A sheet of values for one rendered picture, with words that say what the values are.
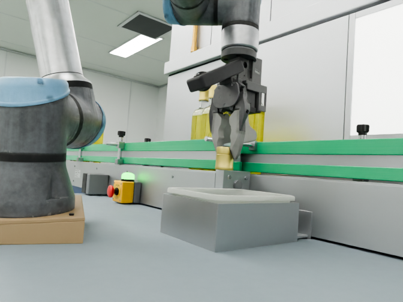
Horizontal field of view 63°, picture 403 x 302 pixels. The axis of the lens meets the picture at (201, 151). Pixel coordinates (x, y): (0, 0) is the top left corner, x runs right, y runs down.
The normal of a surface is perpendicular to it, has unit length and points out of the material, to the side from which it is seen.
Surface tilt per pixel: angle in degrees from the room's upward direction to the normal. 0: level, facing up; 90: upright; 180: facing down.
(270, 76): 90
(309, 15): 90
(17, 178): 77
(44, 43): 95
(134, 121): 90
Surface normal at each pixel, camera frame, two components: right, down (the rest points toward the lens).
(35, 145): 0.54, 0.04
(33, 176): 0.51, -0.26
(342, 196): -0.78, -0.09
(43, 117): 0.70, 0.05
